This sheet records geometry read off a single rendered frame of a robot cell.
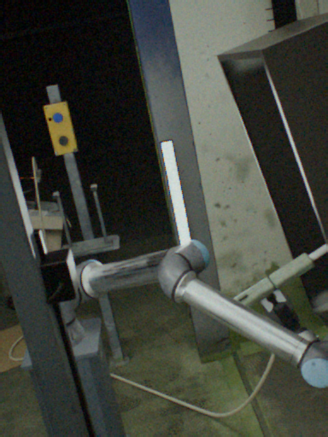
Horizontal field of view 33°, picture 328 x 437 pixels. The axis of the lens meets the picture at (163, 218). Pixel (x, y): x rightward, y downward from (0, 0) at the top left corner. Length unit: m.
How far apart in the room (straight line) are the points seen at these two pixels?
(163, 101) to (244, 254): 0.91
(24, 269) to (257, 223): 2.17
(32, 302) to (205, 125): 2.02
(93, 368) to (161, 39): 1.53
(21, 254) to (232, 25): 2.11
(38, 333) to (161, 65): 2.01
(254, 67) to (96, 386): 1.42
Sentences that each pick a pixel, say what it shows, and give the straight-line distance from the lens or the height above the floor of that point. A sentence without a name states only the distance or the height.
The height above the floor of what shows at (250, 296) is 0.84.
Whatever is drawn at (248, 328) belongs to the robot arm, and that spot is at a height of 0.85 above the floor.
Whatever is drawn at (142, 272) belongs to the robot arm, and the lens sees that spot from 2.04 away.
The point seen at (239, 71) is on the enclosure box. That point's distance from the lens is 2.27.
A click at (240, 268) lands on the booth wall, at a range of 2.99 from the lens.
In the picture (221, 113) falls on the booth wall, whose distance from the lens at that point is 2.78.
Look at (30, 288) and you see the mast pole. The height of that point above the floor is 1.37.
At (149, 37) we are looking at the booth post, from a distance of 2.74.
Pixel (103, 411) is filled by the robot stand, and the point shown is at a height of 0.36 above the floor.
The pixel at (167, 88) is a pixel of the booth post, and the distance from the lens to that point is 2.74.
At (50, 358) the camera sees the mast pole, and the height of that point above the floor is 1.24.
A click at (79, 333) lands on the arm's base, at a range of 2.30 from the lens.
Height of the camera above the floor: 1.66
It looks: 16 degrees down
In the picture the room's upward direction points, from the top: 11 degrees counter-clockwise
